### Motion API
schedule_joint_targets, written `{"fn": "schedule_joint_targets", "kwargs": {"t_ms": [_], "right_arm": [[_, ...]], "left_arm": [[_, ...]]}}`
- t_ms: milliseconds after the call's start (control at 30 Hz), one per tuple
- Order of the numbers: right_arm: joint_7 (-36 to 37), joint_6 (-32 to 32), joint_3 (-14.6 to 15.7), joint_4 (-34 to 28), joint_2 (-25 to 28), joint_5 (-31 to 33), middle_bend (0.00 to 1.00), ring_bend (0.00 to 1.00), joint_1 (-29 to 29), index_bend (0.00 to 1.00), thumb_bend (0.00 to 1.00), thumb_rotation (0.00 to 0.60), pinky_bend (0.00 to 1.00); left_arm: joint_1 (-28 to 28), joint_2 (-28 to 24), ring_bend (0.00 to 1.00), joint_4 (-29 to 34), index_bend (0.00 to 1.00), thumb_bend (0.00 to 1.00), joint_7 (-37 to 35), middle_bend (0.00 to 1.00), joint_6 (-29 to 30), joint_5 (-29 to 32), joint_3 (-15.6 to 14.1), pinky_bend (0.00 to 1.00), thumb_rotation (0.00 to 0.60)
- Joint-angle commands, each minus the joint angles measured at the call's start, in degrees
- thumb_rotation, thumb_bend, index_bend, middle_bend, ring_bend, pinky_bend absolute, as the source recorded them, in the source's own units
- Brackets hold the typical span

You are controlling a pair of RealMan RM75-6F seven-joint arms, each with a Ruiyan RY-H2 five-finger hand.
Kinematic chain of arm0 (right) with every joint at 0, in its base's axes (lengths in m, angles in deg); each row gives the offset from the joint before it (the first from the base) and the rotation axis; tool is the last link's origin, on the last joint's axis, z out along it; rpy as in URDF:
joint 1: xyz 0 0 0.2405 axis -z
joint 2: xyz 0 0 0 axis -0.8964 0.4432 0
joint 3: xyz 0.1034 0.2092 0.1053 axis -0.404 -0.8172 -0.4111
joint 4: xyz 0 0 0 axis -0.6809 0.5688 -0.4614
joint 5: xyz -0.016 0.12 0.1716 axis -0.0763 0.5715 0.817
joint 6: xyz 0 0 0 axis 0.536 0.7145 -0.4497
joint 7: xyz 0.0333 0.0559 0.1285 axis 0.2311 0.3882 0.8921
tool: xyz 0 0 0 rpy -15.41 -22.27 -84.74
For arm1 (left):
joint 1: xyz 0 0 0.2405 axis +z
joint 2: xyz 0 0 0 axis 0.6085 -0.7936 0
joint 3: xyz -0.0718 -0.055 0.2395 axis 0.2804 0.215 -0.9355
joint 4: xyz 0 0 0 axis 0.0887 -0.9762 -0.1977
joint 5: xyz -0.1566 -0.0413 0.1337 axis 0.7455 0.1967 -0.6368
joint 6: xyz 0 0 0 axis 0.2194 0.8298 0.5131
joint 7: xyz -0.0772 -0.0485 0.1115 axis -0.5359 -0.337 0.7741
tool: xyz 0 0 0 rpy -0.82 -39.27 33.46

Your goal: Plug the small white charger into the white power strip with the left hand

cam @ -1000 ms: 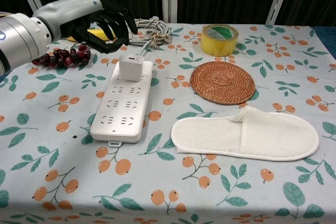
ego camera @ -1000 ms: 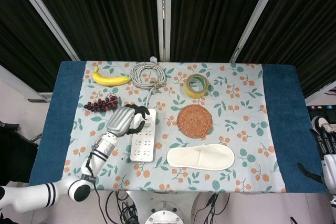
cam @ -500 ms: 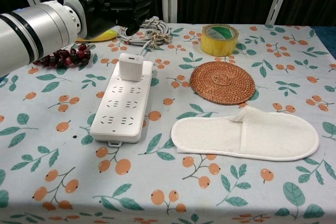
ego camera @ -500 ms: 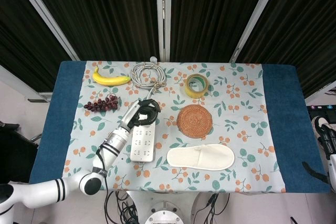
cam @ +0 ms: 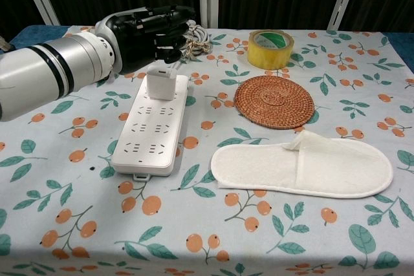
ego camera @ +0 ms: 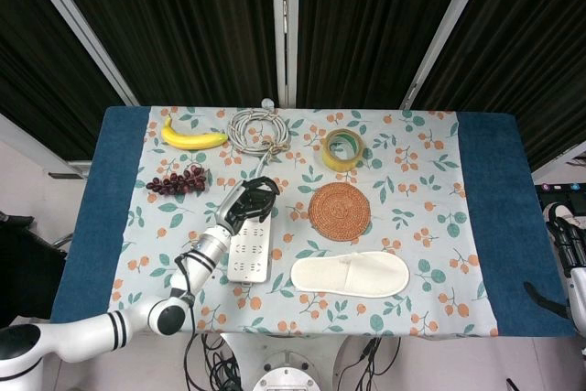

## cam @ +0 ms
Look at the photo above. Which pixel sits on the round brown rattan coaster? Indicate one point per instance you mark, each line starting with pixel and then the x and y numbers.
pixel 274 101

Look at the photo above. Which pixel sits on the white disposable slipper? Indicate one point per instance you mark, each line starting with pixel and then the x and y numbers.
pixel 258 169

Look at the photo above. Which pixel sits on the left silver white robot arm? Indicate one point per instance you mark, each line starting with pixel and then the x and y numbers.
pixel 48 72

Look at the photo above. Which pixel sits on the yellowish clear tape roll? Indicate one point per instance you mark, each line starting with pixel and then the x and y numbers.
pixel 268 57

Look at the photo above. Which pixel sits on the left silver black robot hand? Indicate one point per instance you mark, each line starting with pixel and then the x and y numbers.
pixel 139 37

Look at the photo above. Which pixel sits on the floral fruit print tablecloth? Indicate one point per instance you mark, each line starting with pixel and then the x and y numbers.
pixel 207 230

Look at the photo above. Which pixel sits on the white power strip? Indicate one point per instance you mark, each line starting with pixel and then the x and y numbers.
pixel 129 159

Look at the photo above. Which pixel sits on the white charger plug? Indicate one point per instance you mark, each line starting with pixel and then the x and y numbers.
pixel 160 83

